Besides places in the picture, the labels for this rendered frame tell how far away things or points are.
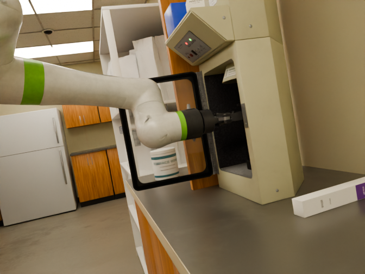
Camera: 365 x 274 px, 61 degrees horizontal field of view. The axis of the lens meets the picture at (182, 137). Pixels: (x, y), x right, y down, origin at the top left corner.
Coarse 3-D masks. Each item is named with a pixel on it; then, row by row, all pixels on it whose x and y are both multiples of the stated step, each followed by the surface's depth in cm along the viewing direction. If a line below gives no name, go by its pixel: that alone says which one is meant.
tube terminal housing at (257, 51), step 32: (224, 0) 88; (256, 0) 88; (256, 32) 88; (224, 64) 100; (256, 64) 88; (256, 96) 88; (288, 96) 103; (256, 128) 89; (288, 128) 97; (256, 160) 89; (288, 160) 91; (256, 192) 91; (288, 192) 91
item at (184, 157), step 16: (176, 80) 115; (176, 96) 115; (192, 96) 116; (128, 112) 113; (176, 144) 116; (192, 144) 117; (144, 160) 114; (160, 160) 115; (176, 160) 116; (192, 160) 117; (144, 176) 114; (160, 176) 115; (176, 176) 116
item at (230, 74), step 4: (228, 64) 101; (232, 64) 99; (228, 68) 100; (232, 68) 98; (228, 72) 100; (232, 72) 98; (224, 76) 102; (228, 76) 99; (232, 76) 97; (224, 80) 101; (228, 80) 99; (232, 80) 110; (236, 80) 111
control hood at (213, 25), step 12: (192, 12) 84; (204, 12) 84; (216, 12) 85; (228, 12) 86; (180, 24) 94; (192, 24) 89; (204, 24) 85; (216, 24) 85; (228, 24) 86; (180, 36) 100; (204, 36) 91; (216, 36) 87; (228, 36) 86; (216, 48) 94; (204, 60) 109
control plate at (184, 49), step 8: (184, 40) 101; (192, 40) 98; (200, 40) 94; (176, 48) 111; (184, 48) 107; (192, 48) 103; (200, 48) 99; (208, 48) 96; (184, 56) 112; (200, 56) 104
